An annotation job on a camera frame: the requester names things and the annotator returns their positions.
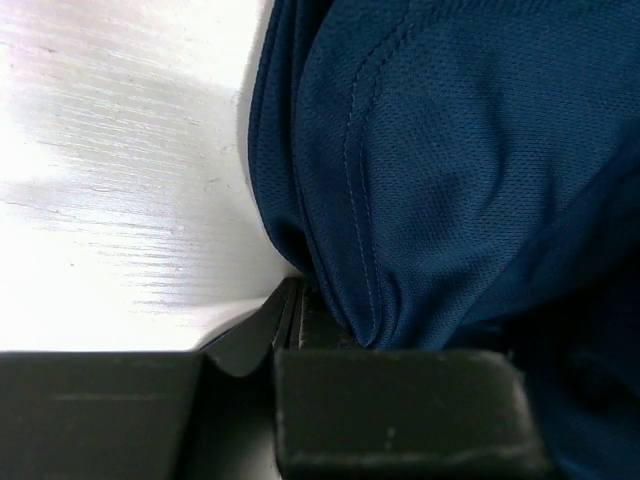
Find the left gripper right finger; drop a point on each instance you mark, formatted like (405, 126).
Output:
(343, 412)

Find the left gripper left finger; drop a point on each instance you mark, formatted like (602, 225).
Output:
(201, 414)

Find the navy blue shorts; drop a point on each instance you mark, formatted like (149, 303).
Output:
(466, 174)

